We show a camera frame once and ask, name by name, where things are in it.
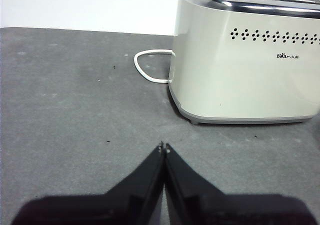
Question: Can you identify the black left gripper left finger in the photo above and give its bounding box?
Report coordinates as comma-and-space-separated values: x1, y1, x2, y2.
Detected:
11, 141, 165, 225

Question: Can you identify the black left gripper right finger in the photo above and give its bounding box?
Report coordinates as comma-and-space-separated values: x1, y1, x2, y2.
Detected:
164, 142, 317, 225

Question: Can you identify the cream two-slot toaster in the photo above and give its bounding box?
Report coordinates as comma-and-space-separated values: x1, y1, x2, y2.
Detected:
167, 0, 320, 125

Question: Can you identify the white toaster power cord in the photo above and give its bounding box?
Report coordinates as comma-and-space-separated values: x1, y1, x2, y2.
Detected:
133, 49, 176, 84

